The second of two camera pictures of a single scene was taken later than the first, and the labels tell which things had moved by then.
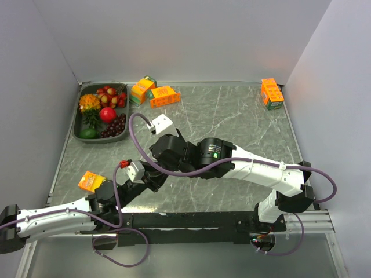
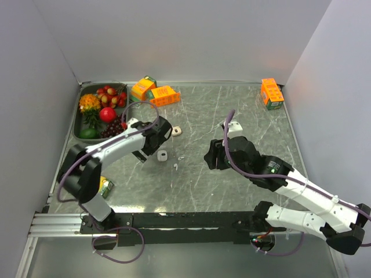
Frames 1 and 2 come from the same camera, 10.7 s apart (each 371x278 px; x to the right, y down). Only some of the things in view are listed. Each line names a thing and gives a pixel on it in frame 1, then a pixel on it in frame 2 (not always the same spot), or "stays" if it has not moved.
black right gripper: [167, 167] → [217, 149]
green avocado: [89, 133] stays
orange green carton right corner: [272, 94] stays
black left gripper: [154, 178] → [149, 152]
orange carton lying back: [163, 95] stays
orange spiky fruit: [89, 103] stays
